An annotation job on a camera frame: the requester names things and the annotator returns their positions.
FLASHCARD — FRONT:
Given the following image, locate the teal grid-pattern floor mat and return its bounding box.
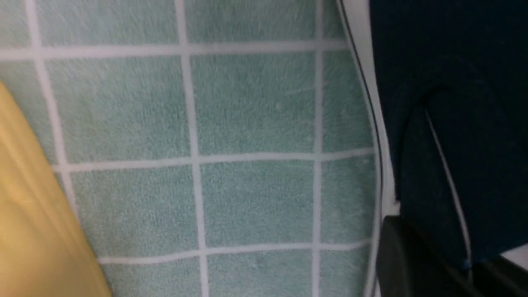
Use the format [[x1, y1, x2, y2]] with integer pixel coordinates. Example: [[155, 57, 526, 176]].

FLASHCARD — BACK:
[[1, 0, 376, 297]]

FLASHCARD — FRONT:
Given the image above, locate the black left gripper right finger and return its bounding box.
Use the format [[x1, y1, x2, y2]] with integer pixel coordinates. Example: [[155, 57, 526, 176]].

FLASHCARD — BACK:
[[470, 256, 528, 297]]

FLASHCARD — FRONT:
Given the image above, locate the right yellow ribbed slipper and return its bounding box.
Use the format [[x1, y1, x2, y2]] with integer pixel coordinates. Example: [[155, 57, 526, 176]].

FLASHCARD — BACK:
[[0, 85, 112, 297]]

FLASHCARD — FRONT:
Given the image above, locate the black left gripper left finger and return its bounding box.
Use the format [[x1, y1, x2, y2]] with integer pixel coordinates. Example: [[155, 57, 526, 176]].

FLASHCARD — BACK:
[[376, 216, 483, 297]]

